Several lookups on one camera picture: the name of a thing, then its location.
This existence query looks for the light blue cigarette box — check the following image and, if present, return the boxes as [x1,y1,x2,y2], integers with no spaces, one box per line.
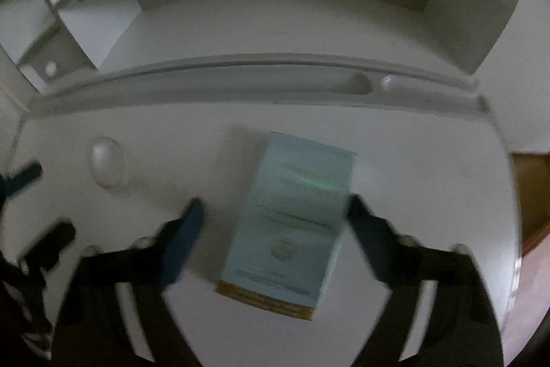
[217,133,356,321]

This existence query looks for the clear round plastic lid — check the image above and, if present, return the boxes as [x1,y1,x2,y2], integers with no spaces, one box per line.
[88,136,130,190]

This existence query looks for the pink bed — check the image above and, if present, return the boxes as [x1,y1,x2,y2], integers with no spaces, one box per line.
[503,232,549,366]

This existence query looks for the white desk with shelves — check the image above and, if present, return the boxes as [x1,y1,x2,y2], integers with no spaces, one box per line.
[1,0,520,366]

